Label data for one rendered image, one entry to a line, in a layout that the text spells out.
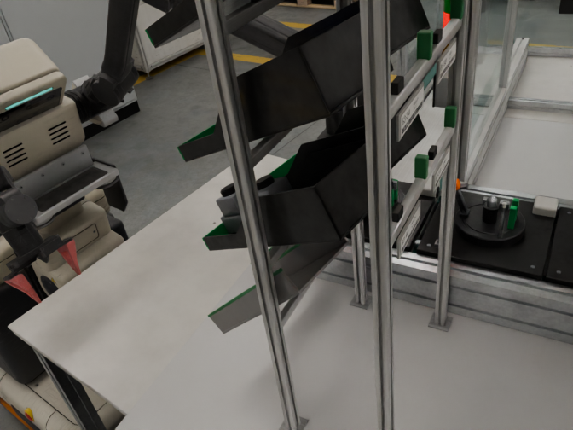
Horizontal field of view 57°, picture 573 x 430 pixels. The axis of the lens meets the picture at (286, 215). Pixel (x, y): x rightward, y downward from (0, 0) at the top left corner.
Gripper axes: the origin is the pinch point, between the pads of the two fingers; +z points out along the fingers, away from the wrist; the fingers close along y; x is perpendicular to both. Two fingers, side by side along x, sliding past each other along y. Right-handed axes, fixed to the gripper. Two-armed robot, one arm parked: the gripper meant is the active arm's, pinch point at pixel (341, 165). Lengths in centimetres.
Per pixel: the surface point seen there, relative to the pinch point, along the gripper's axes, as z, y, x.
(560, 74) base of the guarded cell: 21, 113, -39
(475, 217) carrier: 7.5, -0.9, -30.5
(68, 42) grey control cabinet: 38, 159, 273
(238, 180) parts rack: -31, -53, -11
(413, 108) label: -38, -44, -29
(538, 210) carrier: 8.3, 6.9, -42.1
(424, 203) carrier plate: 9.6, 4.0, -18.3
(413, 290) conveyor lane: 16.8, -17.1, -22.1
